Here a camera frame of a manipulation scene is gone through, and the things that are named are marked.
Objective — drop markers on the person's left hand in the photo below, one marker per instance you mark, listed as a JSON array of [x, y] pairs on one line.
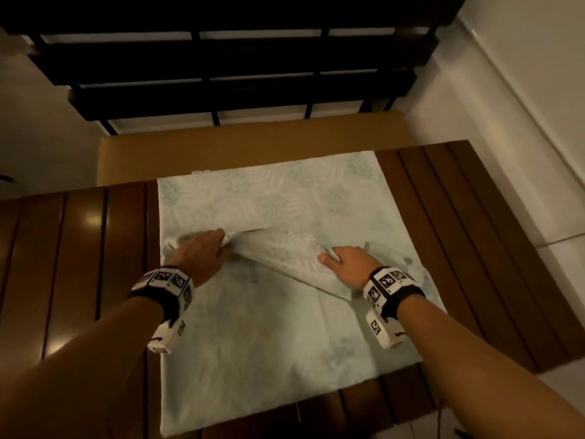
[[201, 256]]

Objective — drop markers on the person's right hand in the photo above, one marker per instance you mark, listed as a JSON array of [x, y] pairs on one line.
[[354, 267]]

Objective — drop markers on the pale leaf-print tablecloth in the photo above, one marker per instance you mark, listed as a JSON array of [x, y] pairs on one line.
[[274, 338]]

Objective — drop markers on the person's left forearm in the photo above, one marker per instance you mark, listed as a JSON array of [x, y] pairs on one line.
[[82, 370]]

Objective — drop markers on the person's right forearm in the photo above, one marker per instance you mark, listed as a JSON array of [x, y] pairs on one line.
[[480, 374]]

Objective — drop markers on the black marker wristband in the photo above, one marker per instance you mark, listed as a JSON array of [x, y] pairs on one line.
[[395, 288], [162, 288]]

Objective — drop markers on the brown slatted wooden table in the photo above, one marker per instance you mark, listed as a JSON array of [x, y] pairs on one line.
[[480, 233]]

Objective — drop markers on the black slatted bench backrest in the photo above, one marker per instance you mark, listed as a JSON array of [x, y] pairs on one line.
[[228, 54]]

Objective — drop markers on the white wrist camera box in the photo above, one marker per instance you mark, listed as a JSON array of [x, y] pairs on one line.
[[386, 331], [169, 336]]

